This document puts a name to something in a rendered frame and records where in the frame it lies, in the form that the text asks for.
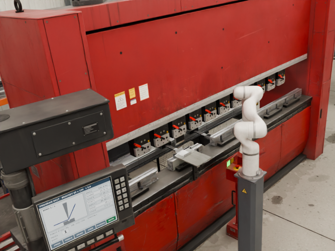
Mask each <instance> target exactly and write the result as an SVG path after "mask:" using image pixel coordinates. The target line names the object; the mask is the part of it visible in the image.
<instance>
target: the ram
mask: <svg viewBox="0 0 335 251"><path fill-rule="evenodd" d="M310 12H311V0H241V1H236V2H231V3H226V4H221V5H217V6H212V7H207V8H202V9H197V10H193V11H188V12H183V13H178V14H174V15H169V16H164V17H159V18H154V19H150V20H145V21H140V22H135V23H130V24H126V25H121V26H116V27H111V28H106V29H102V30H97V31H92V32H87V33H86V37H87V43H88V48H89V54H90V59H91V65H92V70H93V76H94V81H95V87H96V92H97V93H98V94H100V95H101V96H103V97H105V98H106V99H108V100H110V102H109V103H108V104H109V108H110V113H111V119H112V125H113V131H114V137H113V138H112V139H110V140H107V141H106V143H108V142H110V141H112V140H114V139H117V138H119V137H121V136H123V135H125V134H128V133H130V132H132V131H134V130H137V129H139V128H141V127H143V126H146V125H148V124H150V123H152V122H155V121H157V120H159V119H161V118H164V117H166V116H168V115H170V114H173V113H175V112H177V111H179V110H182V109H184V108H186V107H188V106H190V105H193V104H195V103H197V102H199V101H202V100H204V99H206V98H208V97H211V96H213V95H215V94H217V93H220V92H222V91H224V90H226V89H229V88H231V87H233V86H235V85H237V84H240V83H242V82H244V81H246V80H249V79H251V78H253V77H255V76H258V75H260V74H262V73H264V72H267V71H269V70H271V69H273V68H275V67H278V66H280V65H282V64H284V63H287V62H289V61H291V60H293V59H296V58H298V57H300V56H302V55H305V54H307V51H308V38H309V25H310ZM146 83H147V84H148V90H149V98H147V99H145V100H142V101H140V93H139V86H141V85H143V84H146ZM132 88H135V95H136V96H135V97H133V98H131V99H130V94H129V89H132ZM121 92H125V97H126V104H127V106H126V107H125V108H122V109H119V110H117V107H116V101H115V94H118V93H121ZM231 93H233V90H231V91H229V92H227V93H225V94H223V95H220V96H218V97H216V98H214V99H212V100H209V101H207V102H205V103H203V104H201V105H198V106H196V107H194V108H192V109H190V110H188V111H185V112H183V113H181V114H179V115H177V116H174V117H172V118H170V119H168V120H166V121H163V122H161V123H159V124H157V125H155V126H152V127H150V128H148V129H146V130H144V131H141V132H139V133H137V134H135V135H133V136H130V137H128V138H126V139H124V140H122V141H119V142H117V143H115V144H113V145H111V146H108V147H107V151H108V150H110V149H112V148H114V147H116V146H119V145H121V144H123V143H125V142H127V141H129V140H132V139H134V138H136V137H139V136H141V135H143V134H145V133H147V132H149V131H151V130H154V129H156V128H158V127H160V126H162V125H164V124H167V123H169V122H171V121H173V120H175V119H177V118H180V117H182V116H184V115H186V114H188V113H190V112H192V111H195V110H197V109H199V108H201V107H203V106H205V105H208V104H210V103H212V102H214V101H216V100H218V99H220V98H223V97H225V96H227V95H229V94H231ZM133 99H136V103H135V104H132V105H131V101H130V100H133Z"/></svg>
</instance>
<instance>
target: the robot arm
mask: <svg viewBox="0 0 335 251"><path fill-rule="evenodd" d="M233 96H234V97H235V98H236V99H242V119H243V122H238V123H236V124H235V125H234V127H233V133H234V135H235V137H236V138H237V139H238V140H239V141H240V142H241V145H240V150H239V152H240V153H242V167H241V168H240V169H239V170H238V175H239V177H241V178H243V179H245V180H258V179H260V178H262V177H263V174H264V172H263V170H262V169H261V168H259V144H258V143H256V142H254V141H252V138H263V137H265V136H266V134H267V126H266V124H265V123H264V121H263V120H262V119H261V118H260V117H259V116H258V114H257V110H256V104H257V103H258V102H259V101H260V100H261V99H262V97H263V89H262V88H261V87H259V86H238V87H235V88H234V90H233Z"/></svg>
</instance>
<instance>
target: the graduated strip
mask: <svg viewBox="0 0 335 251"><path fill-rule="evenodd" d="M306 56H307V54H305V55H302V56H300V57H298V58H296V59H293V60H291V61H289V62H287V63H284V64H282V65H280V66H278V67H275V68H273V69H271V70H269V71H267V72H264V73H262V74H260V75H258V76H255V77H253V78H251V79H249V80H246V81H244V82H242V83H240V84H237V85H235V86H233V87H231V88H229V89H226V90H224V91H222V92H220V93H217V94H215V95H213V96H211V97H208V98H206V99H204V100H202V101H199V102H197V103H195V104H193V105H190V106H188V107H186V108H184V109H182V110H179V111H177V112H175V113H173V114H170V115H168V116H166V117H164V118H161V119H159V120H157V121H155V122H152V123H150V124H148V125H146V126H143V127H141V128H139V129H137V130H134V131H132V132H130V133H128V134H125V135H123V136H121V137H119V138H117V139H114V140H112V141H110V142H108V143H106V146H107V147H108V146H111V145H113V144H115V143H117V142H119V141H122V140H124V139H126V138H128V137H130V136H133V135H135V134H137V133H139V132H141V131H144V130H146V129H148V128H150V127H152V126H155V125H157V124H159V123H161V122H163V121H166V120H168V119H170V118H172V117H174V116H177V115H179V114H181V113H183V112H185V111H188V110H190V109H192V108H194V107H196V106H198V105H201V104H203V103H205V102H207V101H209V100H212V99H214V98H216V97H218V96H220V95H223V94H225V93H227V92H229V91H231V90H234V88H235V87H238V86H242V85H245V84H247V83H249V82H251V81H253V80H255V79H258V78H260V77H262V76H264V75H266V74H269V73H271V72H273V71H275V70H277V69H280V68H282V67H284V66H286V65H288V64H291V63H293V62H295V61H297V60H299V59H302V58H304V57H306Z"/></svg>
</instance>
